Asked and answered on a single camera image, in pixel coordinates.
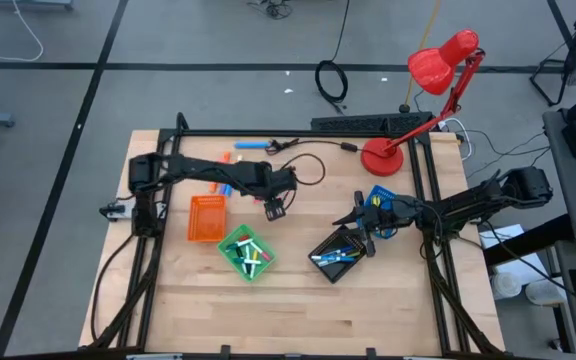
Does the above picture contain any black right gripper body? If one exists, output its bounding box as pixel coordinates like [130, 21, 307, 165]
[362, 193, 422, 240]

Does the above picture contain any white floor cable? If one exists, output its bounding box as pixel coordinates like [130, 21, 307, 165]
[0, 0, 46, 64]

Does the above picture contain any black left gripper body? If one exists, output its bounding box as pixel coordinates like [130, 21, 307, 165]
[251, 167, 300, 204]

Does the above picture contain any black cable bundle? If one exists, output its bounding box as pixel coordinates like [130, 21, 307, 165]
[246, 0, 295, 21]

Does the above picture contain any black plastic basket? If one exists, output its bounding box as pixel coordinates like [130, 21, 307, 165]
[307, 224, 369, 285]

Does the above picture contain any orange plastic basket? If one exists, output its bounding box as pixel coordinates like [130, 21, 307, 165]
[186, 194, 229, 244]

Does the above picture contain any black coiled hanging cable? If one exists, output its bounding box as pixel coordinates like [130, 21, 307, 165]
[314, 0, 353, 115]

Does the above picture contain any black power strip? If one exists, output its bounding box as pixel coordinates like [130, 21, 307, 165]
[310, 111, 435, 137]

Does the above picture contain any blue plastic basket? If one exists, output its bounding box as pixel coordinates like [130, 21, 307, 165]
[362, 183, 400, 214]

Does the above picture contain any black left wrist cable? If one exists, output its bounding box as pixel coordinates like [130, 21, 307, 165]
[280, 152, 327, 187]

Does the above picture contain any red desk lamp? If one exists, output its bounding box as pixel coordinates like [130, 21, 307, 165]
[360, 28, 487, 178]

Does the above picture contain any white paper sheet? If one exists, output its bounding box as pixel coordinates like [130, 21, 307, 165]
[478, 223, 539, 284]

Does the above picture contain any pink mini marker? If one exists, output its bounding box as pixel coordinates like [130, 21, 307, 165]
[247, 242, 273, 263]

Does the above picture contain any black lamp cable with switch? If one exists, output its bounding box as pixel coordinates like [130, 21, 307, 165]
[265, 137, 369, 157]

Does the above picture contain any white power cable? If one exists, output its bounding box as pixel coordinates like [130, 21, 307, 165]
[437, 117, 474, 162]

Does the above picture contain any black crossbar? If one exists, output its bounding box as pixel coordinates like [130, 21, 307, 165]
[482, 213, 575, 269]

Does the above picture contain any yellow hanging cord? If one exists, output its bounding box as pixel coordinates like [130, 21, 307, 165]
[399, 0, 443, 114]

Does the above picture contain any white plastic cup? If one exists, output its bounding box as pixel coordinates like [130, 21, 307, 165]
[525, 278, 563, 307]
[490, 271, 523, 301]

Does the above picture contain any green plastic basket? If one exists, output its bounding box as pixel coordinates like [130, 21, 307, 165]
[216, 223, 277, 284]

